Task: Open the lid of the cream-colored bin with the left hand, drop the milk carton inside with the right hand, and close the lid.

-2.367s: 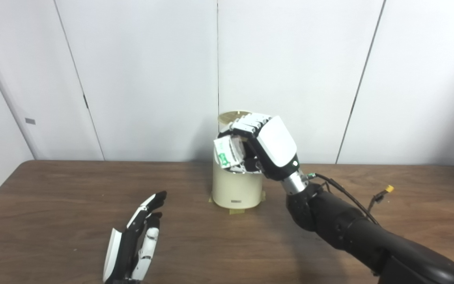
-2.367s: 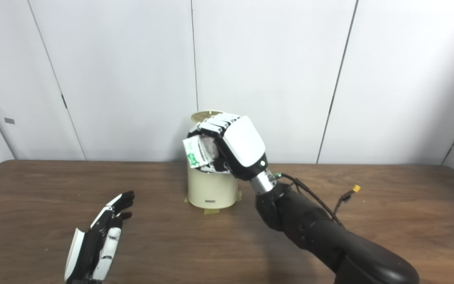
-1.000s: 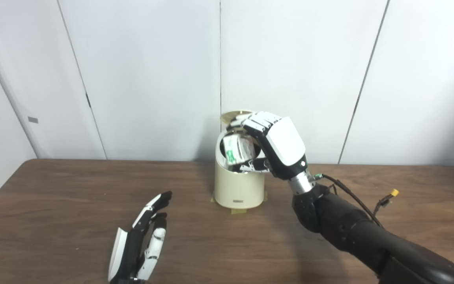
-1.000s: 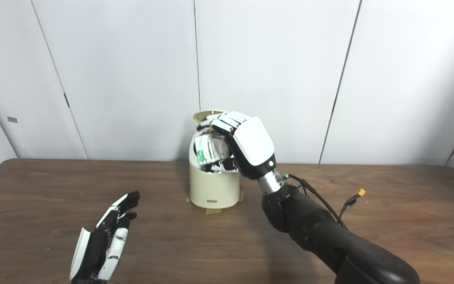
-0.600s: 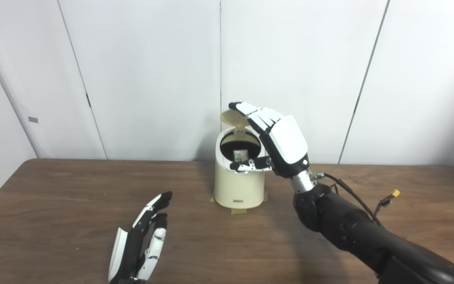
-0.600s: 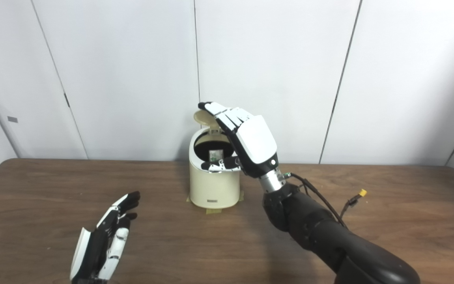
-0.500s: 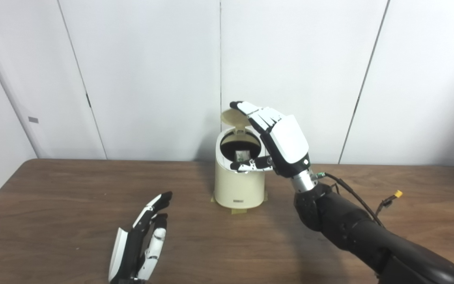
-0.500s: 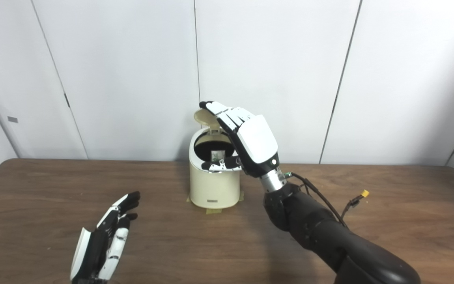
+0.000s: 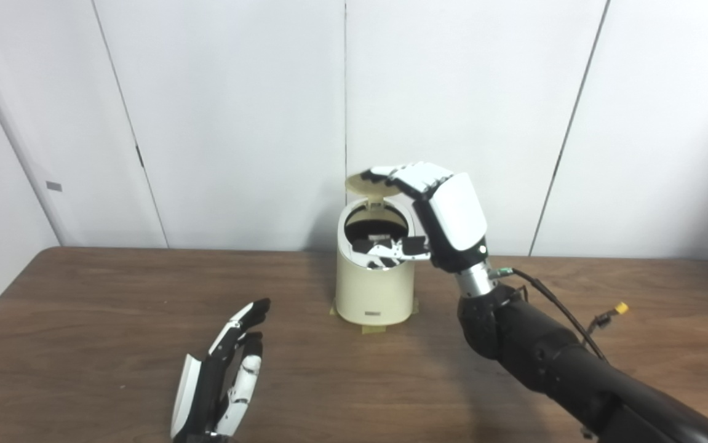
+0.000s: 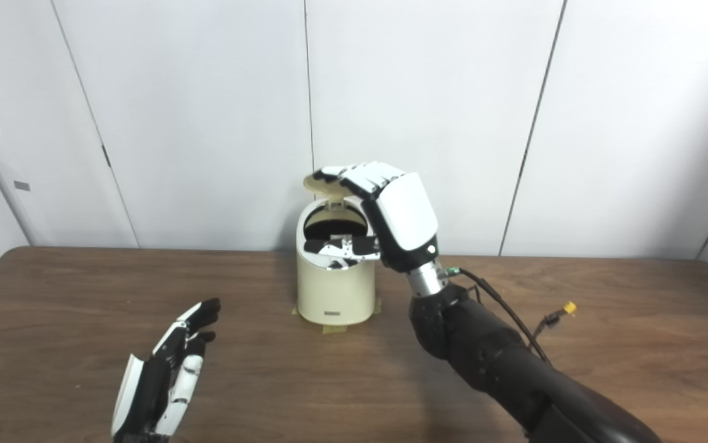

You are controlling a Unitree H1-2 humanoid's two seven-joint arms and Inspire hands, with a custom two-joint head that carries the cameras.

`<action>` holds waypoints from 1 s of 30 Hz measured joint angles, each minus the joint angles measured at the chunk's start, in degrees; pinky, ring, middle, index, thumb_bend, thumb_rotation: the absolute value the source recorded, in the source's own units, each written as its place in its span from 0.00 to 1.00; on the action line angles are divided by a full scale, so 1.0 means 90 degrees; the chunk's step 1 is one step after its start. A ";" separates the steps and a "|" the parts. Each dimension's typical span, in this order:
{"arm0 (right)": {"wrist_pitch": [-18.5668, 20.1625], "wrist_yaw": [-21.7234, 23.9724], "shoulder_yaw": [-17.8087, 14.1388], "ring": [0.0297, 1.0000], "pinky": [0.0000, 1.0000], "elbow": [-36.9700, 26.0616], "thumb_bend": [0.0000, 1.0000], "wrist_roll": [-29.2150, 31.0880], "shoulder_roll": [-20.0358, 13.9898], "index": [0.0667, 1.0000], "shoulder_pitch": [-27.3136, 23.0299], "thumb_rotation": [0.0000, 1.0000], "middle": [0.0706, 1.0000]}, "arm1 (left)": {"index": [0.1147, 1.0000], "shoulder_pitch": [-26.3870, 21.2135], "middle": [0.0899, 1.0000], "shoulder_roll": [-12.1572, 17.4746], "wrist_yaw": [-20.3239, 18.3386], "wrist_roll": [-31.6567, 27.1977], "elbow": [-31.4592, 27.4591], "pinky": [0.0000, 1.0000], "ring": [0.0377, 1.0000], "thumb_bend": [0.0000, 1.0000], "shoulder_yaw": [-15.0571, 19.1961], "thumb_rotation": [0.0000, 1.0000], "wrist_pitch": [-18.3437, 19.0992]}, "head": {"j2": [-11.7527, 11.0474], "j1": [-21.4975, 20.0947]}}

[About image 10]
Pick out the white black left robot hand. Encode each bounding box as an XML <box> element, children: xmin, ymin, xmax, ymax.
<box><xmin>111</xmin><ymin>298</ymin><xmax>222</xmax><ymax>441</ymax></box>

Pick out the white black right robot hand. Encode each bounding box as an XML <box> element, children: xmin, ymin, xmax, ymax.
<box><xmin>303</xmin><ymin>161</ymin><xmax>440</xmax><ymax>273</ymax></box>

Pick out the cream round bin lid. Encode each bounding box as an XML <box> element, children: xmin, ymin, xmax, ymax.
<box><xmin>303</xmin><ymin>174</ymin><xmax>360</xmax><ymax>213</ymax></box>

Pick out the cream-colored round bin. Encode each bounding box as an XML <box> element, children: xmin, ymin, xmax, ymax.
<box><xmin>296</xmin><ymin>174</ymin><xmax>376</xmax><ymax>327</ymax></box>

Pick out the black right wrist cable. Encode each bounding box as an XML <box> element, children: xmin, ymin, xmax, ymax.
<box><xmin>446</xmin><ymin>266</ymin><xmax>554</xmax><ymax>367</ymax></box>

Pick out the yellow cable connector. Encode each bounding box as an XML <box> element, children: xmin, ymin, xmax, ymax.
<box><xmin>538</xmin><ymin>300</ymin><xmax>578</xmax><ymax>327</ymax></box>

